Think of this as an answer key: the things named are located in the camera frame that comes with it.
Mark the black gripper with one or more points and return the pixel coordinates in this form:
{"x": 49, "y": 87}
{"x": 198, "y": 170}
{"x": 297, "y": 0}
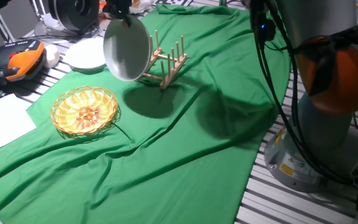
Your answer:
{"x": 118, "y": 7}

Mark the white round plate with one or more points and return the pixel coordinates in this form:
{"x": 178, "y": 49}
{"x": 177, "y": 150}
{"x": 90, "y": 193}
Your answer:
{"x": 126, "y": 49}
{"x": 84, "y": 54}

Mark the wooden dish rack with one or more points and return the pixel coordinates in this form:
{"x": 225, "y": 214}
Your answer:
{"x": 170, "y": 73}

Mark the white plastic bag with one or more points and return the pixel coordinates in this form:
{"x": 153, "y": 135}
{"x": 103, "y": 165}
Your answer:
{"x": 140, "y": 6}

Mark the orange plastic item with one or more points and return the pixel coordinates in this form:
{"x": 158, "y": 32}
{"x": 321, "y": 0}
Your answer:
{"x": 102, "y": 4}

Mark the black white marker sheet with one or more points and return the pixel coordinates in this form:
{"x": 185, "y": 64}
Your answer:
{"x": 172, "y": 2}

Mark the black round spool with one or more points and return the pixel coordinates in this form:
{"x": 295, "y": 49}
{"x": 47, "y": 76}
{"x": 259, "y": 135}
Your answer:
{"x": 73, "y": 14}

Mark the grey round stand base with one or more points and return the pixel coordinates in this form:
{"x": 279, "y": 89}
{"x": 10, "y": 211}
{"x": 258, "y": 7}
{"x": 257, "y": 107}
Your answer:
{"x": 47, "y": 34}

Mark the white egg-shaped object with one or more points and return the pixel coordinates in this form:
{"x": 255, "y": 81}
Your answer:
{"x": 52, "y": 55}

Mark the orange wicker basket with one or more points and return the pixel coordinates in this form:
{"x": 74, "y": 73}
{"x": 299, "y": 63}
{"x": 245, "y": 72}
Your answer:
{"x": 84, "y": 110}

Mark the black orange teach pendant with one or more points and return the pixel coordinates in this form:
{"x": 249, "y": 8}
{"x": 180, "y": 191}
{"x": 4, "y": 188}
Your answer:
{"x": 17, "y": 60}

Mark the green cloth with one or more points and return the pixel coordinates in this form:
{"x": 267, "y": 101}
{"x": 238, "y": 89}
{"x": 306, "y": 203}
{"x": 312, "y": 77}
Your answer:
{"x": 172, "y": 149}

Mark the black device with blue light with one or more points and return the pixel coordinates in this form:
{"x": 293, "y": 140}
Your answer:
{"x": 264, "y": 29}

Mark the white paper sheet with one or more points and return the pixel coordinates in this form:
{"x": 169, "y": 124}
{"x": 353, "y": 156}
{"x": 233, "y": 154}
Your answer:
{"x": 2, "y": 124}

